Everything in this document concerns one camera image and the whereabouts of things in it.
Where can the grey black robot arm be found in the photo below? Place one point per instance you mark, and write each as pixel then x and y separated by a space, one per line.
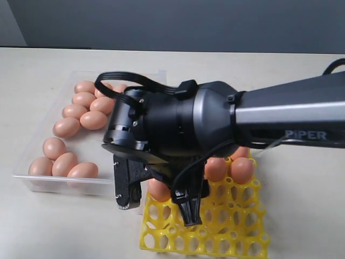
pixel 168 133

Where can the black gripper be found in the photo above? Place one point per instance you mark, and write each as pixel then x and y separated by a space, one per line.
pixel 184 176

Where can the yellow plastic egg tray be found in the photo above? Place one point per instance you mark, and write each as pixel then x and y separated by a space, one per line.
pixel 232 223

